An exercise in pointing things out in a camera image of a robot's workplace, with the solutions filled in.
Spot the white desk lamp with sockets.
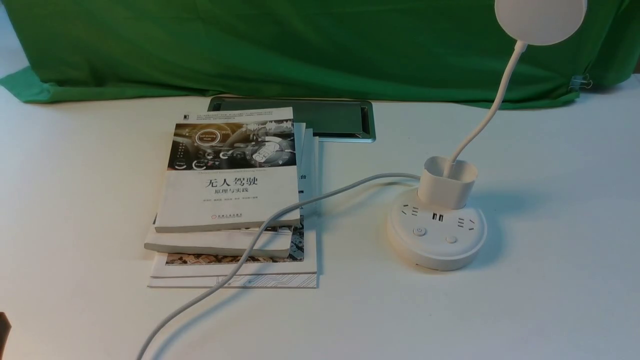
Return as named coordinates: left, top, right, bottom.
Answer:
left=386, top=0, right=588, bottom=272

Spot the bottom book with circuit pattern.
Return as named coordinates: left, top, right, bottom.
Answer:
left=147, top=135, right=320, bottom=289

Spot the white lamp power cable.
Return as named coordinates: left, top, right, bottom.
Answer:
left=136, top=172, right=421, bottom=360

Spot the dark object at left edge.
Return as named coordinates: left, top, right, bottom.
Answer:
left=0, top=312, right=12, bottom=360

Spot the top book with car cover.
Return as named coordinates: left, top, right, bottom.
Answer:
left=154, top=107, right=305, bottom=233

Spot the green backdrop cloth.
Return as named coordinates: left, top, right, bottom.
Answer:
left=0, top=0, right=640, bottom=110

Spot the metal binder clip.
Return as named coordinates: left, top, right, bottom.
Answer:
left=567, top=74, right=594, bottom=92

